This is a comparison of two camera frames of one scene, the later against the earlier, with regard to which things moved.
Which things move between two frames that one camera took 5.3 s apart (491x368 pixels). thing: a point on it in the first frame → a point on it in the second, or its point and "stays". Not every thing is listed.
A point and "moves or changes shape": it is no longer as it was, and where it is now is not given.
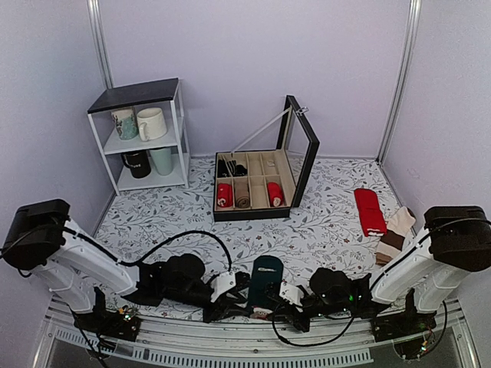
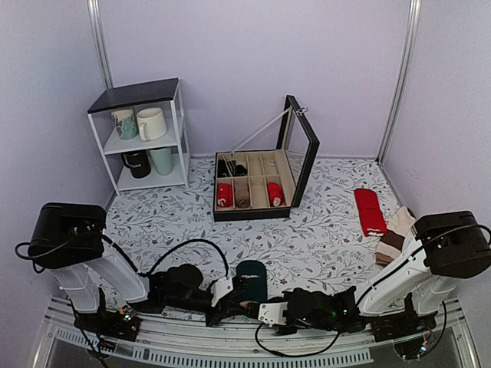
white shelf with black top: [141, 131] stays
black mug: [139, 162] stays
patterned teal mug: [125, 120] stays
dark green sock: [266, 281] moves or changes shape
